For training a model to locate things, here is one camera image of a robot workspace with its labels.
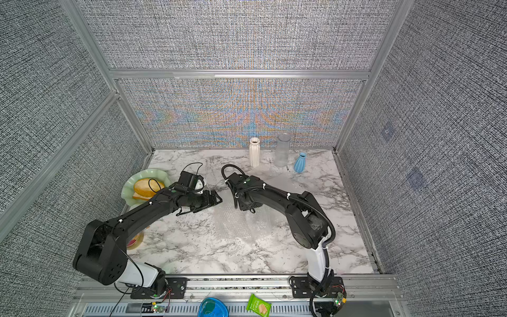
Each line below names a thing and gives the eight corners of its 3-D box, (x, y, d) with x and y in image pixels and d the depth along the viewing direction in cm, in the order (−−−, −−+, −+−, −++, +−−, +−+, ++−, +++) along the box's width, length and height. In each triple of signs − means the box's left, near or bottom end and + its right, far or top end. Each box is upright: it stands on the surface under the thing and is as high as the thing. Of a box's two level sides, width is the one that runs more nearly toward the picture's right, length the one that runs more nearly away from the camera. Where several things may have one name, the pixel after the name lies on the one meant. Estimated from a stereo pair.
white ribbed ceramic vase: (250, 167, 112) (249, 146, 99) (250, 159, 116) (249, 137, 103) (259, 167, 112) (259, 146, 99) (258, 159, 116) (259, 137, 103)
